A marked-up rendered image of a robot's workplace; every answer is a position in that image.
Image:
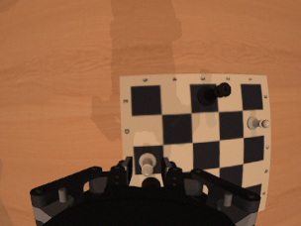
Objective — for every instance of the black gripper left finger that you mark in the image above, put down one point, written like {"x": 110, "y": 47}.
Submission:
{"x": 53, "y": 197}

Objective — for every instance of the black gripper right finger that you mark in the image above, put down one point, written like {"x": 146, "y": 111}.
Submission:
{"x": 240, "y": 204}

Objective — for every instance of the black and tan chessboard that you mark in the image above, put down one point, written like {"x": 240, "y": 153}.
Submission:
{"x": 161, "y": 115}

